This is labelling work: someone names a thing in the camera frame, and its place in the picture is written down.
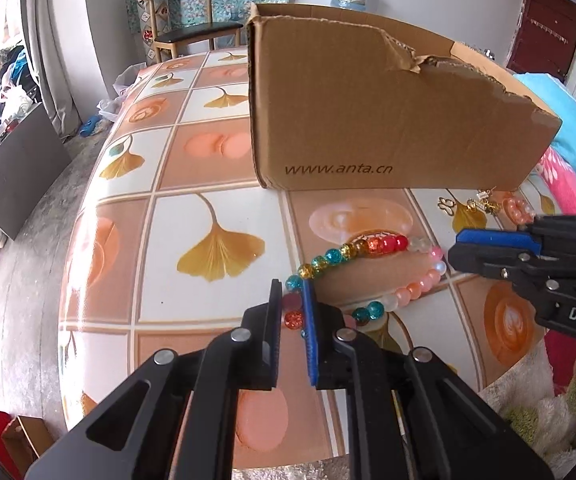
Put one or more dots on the small open cardboard box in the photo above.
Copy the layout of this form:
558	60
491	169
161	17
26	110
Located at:
27	440

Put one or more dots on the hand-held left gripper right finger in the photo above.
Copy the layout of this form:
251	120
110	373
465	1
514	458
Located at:
310	345

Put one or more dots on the blue slipper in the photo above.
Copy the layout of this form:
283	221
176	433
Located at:
89	126

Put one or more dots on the pile of clothes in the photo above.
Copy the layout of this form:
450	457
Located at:
10	80

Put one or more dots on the dark red door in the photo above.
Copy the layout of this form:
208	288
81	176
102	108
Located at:
543	30

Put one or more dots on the gold earring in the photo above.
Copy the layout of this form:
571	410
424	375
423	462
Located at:
483	202

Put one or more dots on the brown cardboard box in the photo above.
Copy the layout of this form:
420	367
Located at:
368	105

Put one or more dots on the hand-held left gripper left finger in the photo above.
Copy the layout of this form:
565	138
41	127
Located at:
273	345

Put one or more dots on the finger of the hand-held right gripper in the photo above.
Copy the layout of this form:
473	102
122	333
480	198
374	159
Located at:
493	239
483	262

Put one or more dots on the wooden chair with black seat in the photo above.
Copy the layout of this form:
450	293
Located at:
195	35

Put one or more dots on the dark grey board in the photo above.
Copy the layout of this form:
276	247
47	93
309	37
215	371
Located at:
17	175

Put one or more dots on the white plastic bag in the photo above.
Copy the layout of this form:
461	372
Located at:
122	90

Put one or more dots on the pink patterned blanket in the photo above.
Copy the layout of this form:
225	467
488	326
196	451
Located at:
565	180

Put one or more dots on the gold butterfly pendant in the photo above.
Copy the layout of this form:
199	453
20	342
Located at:
446	205

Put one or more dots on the white fluffy rug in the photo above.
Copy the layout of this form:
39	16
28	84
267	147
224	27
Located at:
528	410

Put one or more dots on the grey curtain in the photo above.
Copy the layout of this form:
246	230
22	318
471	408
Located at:
57	45

